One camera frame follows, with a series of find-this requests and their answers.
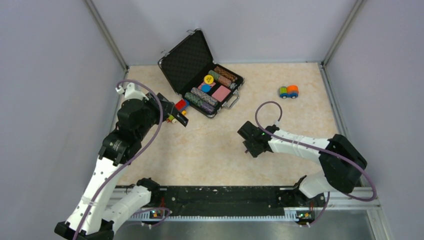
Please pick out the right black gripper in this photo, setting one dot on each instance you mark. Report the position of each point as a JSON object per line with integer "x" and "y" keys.
{"x": 254, "y": 152}

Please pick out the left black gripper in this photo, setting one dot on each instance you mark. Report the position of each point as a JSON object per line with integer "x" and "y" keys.
{"x": 153, "y": 102}

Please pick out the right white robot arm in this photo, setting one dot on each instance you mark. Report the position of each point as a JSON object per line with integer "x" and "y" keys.
{"x": 341, "y": 163}

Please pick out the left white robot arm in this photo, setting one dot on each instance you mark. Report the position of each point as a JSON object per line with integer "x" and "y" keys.
{"x": 91, "y": 219}

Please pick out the colourful block toy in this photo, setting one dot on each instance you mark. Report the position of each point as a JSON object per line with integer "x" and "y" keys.
{"x": 181, "y": 107}

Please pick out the pink card deck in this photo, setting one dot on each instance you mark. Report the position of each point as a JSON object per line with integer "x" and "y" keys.
{"x": 221, "y": 93}

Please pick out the blue round chip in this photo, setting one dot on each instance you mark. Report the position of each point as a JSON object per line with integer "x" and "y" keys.
{"x": 205, "y": 88}

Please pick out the open black chip case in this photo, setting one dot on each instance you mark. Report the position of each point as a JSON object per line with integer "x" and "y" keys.
{"x": 185, "y": 67}

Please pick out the colourful toy car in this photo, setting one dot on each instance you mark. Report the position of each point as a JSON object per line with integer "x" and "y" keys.
{"x": 290, "y": 91}

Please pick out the yellow round chip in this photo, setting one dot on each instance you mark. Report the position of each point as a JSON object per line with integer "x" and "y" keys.
{"x": 208, "y": 79}

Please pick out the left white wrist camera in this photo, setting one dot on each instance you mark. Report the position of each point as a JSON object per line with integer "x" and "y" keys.
{"x": 131, "y": 91}

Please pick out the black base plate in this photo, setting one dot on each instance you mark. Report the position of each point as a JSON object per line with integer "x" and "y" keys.
{"x": 232, "y": 201}

